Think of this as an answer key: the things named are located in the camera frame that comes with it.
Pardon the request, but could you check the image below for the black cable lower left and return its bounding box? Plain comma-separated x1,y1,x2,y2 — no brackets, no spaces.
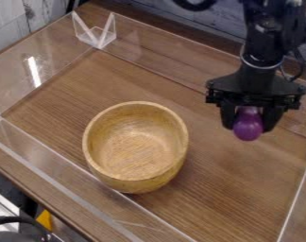
0,216,54,242

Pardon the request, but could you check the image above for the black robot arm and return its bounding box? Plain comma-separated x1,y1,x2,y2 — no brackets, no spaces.
206,0,306,132

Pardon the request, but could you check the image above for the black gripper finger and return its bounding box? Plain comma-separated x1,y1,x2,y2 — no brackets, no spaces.
262,107,285,132
221,103,237,130

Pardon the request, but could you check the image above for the clear acrylic corner bracket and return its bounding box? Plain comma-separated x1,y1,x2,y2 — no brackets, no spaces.
71,12,117,50

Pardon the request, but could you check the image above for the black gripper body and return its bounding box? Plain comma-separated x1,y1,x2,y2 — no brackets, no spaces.
206,65,306,110

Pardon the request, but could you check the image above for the clear acrylic front wall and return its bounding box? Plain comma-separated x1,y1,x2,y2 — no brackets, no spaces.
0,116,195,242

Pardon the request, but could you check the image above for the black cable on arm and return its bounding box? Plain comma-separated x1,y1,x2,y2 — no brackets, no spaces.
173,0,221,12

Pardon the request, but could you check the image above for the yellow black device corner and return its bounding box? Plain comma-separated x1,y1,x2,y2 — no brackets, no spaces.
35,209,65,242

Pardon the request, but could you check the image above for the brown wooden bowl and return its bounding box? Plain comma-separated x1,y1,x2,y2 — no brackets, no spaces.
83,101,190,194

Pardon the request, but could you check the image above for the purple toy eggplant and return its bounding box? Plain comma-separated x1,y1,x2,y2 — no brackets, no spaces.
233,107,263,141

